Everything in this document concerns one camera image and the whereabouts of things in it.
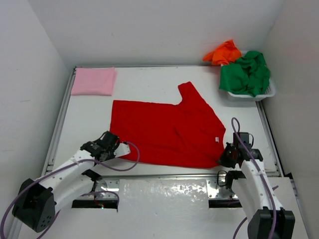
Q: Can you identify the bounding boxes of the orange t-shirt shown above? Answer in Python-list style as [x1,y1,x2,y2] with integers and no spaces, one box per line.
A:
[202,39,242,65]

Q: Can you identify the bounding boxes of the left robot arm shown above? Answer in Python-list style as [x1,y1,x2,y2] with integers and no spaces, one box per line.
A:
[12,131,131,233]

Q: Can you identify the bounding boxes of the green t-shirt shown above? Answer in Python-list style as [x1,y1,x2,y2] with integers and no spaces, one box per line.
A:
[218,50,272,98]

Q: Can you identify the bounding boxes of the metal base plate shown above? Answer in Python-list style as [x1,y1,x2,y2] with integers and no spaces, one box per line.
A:
[206,178,239,201]
[76,178,120,201]

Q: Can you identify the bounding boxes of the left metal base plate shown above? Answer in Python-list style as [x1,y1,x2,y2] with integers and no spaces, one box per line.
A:
[76,178,120,201]

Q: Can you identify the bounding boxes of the red t-shirt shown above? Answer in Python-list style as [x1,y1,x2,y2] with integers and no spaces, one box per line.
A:
[110,82,226,169]

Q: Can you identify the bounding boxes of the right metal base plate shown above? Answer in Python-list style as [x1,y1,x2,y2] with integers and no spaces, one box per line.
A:
[206,178,239,201]

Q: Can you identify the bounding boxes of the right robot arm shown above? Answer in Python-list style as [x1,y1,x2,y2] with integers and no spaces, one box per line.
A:
[219,143,296,239]

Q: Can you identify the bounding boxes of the white plastic basket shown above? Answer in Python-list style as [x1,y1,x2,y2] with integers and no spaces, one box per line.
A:
[220,51,277,102]

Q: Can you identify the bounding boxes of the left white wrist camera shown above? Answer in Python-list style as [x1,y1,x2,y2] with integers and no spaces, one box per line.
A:
[114,142,131,158]

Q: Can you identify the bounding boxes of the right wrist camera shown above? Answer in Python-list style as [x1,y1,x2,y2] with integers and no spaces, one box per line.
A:
[233,132,254,149]

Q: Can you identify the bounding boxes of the pink t-shirt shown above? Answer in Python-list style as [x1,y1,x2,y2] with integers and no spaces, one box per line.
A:
[71,67,117,96]

